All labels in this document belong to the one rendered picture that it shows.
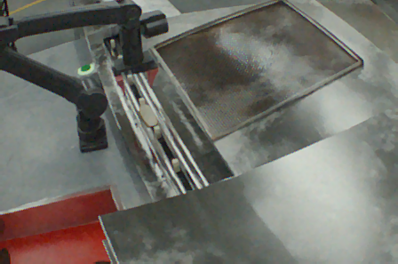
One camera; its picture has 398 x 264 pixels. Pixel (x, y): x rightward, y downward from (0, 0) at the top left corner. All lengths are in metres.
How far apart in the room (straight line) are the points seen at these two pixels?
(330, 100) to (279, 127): 0.16
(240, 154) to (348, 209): 0.72
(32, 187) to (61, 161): 0.14
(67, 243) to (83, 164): 0.31
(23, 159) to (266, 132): 0.71
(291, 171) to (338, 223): 0.10
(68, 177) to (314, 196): 0.91
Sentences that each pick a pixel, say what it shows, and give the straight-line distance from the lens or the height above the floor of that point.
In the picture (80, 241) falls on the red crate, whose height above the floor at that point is 0.82.
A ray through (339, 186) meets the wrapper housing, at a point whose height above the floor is 1.30.
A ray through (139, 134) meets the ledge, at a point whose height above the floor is 0.86.
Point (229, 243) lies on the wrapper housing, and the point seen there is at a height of 1.30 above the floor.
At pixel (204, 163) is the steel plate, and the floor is 0.82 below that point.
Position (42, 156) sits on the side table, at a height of 0.82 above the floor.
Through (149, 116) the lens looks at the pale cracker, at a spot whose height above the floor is 0.86.
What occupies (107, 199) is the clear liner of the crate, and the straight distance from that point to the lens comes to 1.12.
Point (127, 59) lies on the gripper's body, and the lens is 1.32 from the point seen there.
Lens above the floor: 1.67
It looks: 36 degrees down
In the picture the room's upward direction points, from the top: 7 degrees counter-clockwise
